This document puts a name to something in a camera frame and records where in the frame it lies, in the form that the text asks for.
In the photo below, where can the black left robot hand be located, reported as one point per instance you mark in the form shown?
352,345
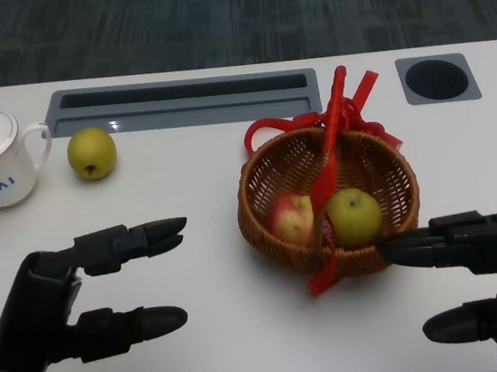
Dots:
32,300

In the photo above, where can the red apple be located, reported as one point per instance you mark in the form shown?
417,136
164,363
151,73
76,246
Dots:
293,221

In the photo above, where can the wicker basket with red ribbon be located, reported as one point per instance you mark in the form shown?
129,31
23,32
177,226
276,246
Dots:
284,262

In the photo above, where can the green apple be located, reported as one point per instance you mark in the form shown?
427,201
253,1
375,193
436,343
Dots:
355,218
92,152

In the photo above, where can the grey round table grommet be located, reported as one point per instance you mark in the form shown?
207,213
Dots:
436,79

